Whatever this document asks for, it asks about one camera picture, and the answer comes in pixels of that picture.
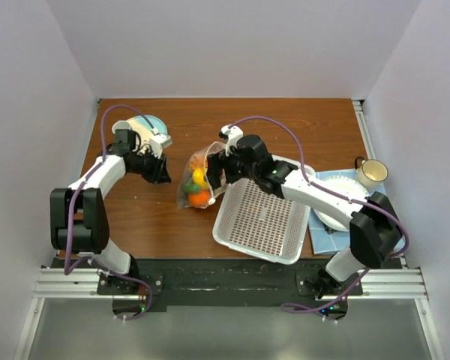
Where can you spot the orange fake tomato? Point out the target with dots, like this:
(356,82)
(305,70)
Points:
(199,199)

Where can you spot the white perforated plastic basket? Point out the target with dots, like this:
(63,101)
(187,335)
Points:
(260,225)

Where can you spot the blue checked cloth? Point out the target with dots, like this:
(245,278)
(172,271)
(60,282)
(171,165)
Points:
(324,239)

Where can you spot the aluminium frame rail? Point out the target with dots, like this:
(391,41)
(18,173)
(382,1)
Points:
(85,284)

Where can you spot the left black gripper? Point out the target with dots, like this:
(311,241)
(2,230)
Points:
(159,174)

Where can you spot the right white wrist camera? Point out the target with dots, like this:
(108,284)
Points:
(231,134)

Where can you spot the small grey cup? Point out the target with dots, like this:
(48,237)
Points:
(121,125)

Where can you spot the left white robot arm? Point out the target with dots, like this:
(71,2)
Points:
(79,224)

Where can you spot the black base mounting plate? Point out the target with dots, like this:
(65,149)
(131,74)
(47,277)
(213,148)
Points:
(148,267)

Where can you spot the clear zip top bag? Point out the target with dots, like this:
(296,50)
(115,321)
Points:
(181,197)

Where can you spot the green fake pepper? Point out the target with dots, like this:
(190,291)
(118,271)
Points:
(191,188)

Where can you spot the orange fake carrot bunch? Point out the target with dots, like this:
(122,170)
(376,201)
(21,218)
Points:
(197,162)

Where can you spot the cream enamel mug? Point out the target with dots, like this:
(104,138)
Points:
(370,173)

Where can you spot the cream and blue plate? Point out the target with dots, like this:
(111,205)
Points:
(144,128)

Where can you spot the yellow fake lemon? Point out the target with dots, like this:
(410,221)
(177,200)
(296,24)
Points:
(199,177)

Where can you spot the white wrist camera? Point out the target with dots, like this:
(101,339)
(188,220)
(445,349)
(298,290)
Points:
(158,142)
(231,134)

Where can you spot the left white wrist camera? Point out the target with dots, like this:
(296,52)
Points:
(158,142)

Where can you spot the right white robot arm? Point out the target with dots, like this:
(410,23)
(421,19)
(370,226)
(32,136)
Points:
(371,220)

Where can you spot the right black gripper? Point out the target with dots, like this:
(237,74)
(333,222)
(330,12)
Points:
(215,163)

